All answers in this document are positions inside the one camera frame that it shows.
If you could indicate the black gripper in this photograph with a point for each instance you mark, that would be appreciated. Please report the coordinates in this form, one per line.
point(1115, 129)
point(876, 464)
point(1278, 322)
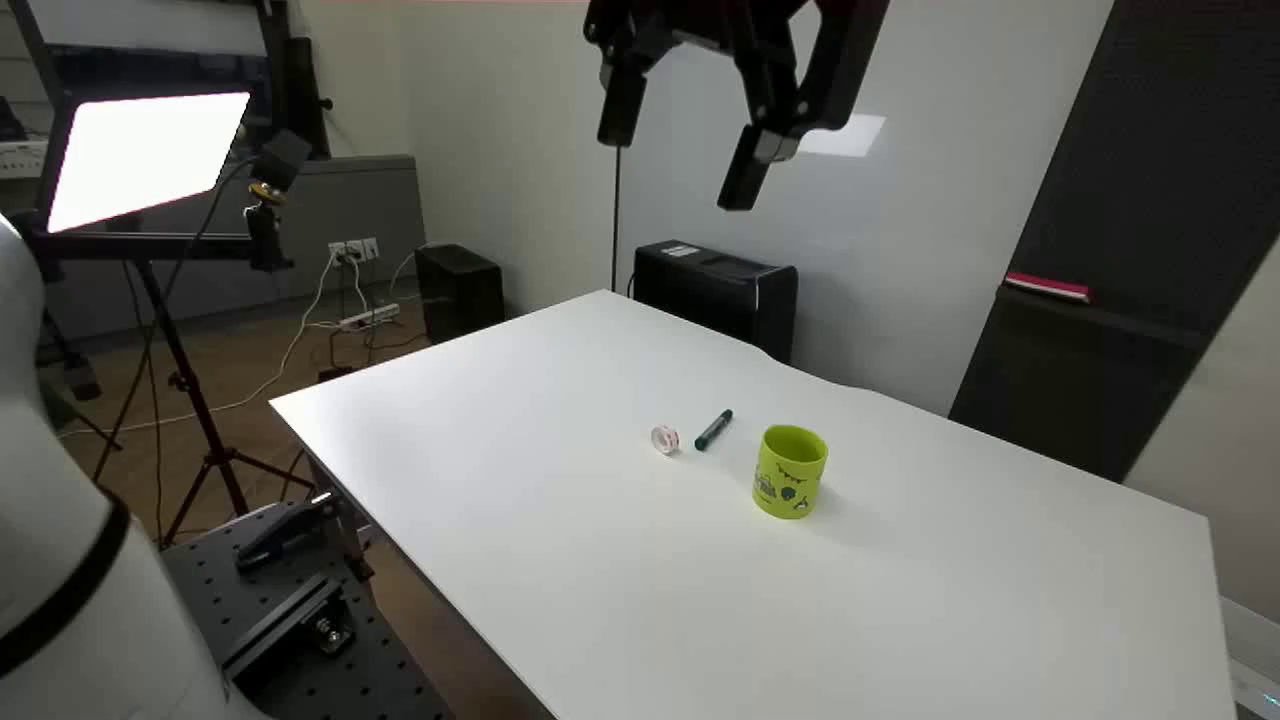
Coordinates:
point(747, 24)

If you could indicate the green capped marker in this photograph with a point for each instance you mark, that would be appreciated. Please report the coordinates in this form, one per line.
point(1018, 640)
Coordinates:
point(714, 430)

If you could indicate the green printed cup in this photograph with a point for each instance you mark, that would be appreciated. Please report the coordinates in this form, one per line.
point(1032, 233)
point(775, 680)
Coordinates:
point(788, 477)

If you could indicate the wide black box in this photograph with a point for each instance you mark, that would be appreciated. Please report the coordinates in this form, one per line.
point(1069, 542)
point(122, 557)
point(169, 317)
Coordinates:
point(723, 288)

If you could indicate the small black box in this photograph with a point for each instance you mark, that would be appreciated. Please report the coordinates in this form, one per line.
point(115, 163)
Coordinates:
point(462, 288)

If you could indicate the white tape roll red print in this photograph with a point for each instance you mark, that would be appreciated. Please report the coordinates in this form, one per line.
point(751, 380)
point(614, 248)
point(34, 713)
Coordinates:
point(667, 437)

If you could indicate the white power strip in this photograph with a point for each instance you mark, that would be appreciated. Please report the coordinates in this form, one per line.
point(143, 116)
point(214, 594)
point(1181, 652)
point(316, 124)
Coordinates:
point(370, 317)

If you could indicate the pink flat item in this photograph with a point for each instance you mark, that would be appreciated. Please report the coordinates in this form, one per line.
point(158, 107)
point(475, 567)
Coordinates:
point(1045, 285)

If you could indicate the dark cabinet door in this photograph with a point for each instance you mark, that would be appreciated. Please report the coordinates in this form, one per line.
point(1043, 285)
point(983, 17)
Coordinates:
point(1132, 242)

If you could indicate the bright studio light panel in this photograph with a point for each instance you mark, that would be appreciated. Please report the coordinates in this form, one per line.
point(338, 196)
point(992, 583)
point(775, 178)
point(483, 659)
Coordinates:
point(143, 158)

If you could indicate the black light tripod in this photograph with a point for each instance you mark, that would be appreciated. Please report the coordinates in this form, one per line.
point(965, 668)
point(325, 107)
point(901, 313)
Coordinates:
point(185, 385)

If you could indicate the black clamp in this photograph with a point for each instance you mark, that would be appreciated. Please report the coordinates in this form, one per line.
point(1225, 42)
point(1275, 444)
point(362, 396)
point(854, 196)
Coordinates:
point(280, 536)

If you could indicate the black perforated breadboard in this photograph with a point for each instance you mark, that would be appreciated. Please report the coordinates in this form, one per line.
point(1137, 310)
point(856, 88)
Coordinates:
point(285, 624)

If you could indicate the white wall power outlet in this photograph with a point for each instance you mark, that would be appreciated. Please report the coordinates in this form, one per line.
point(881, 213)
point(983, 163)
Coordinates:
point(354, 248)

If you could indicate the black metal frame stand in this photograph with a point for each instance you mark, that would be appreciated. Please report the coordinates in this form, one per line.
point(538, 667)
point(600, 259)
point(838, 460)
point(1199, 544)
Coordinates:
point(297, 82)

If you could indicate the black metal bracket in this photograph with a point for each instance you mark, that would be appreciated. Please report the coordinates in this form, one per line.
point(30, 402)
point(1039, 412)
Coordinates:
point(285, 623)

